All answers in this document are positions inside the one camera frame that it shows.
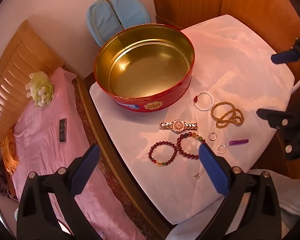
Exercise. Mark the pink bedsheet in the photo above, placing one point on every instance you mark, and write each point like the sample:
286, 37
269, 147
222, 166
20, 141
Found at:
40, 120

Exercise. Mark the wooden bed frame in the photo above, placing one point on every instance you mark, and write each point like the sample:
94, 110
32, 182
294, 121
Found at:
15, 65

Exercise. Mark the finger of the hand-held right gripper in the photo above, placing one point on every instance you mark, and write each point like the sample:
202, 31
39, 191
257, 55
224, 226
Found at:
285, 57
272, 116

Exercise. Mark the light blue chair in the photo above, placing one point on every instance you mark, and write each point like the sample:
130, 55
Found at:
102, 17

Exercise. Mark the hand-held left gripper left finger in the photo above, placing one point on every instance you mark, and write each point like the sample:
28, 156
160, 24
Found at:
85, 170

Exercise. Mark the gold wristwatch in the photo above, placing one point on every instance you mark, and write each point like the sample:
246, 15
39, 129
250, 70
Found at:
178, 125

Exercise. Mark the black smartphone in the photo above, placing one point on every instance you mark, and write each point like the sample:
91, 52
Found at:
62, 130

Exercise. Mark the green plush toy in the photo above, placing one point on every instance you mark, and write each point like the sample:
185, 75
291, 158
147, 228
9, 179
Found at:
41, 90

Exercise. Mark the purple tube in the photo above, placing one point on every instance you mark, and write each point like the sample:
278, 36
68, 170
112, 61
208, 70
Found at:
238, 142

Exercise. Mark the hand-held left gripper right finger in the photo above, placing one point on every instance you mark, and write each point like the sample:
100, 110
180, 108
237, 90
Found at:
212, 170

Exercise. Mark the red round tin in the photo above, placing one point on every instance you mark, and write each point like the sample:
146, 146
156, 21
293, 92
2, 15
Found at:
145, 80

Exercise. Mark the orange pillow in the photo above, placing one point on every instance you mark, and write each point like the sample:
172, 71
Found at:
10, 155

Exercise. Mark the wooden wardrobe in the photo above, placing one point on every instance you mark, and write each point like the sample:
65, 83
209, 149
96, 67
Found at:
190, 0

